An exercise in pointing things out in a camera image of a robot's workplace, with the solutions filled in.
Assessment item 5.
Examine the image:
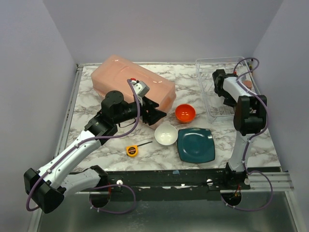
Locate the white wire dish rack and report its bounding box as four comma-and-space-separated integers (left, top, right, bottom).
196, 57, 251, 124

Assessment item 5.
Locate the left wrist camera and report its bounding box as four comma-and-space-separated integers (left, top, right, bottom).
130, 78, 150, 98

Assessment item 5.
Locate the orange bowl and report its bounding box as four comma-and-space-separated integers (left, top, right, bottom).
175, 104, 196, 123

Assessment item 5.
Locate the yellow tape measure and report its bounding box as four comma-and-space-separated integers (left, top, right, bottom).
126, 141, 152, 157

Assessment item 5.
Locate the teal square plate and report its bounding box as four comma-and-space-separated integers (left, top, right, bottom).
176, 127, 215, 164

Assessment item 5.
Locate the black mounting rail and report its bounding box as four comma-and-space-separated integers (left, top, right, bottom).
96, 169, 259, 201

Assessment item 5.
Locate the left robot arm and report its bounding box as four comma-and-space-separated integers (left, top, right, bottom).
24, 90, 167, 213

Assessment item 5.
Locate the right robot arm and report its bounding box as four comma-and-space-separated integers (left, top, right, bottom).
212, 69, 267, 189

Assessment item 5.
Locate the pink grey mug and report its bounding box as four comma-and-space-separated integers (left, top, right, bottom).
242, 80, 253, 90

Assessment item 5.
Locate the pink translucent storage box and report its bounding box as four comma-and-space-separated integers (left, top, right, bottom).
91, 55, 176, 129

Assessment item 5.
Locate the white bowl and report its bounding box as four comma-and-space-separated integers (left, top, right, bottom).
154, 124, 178, 146

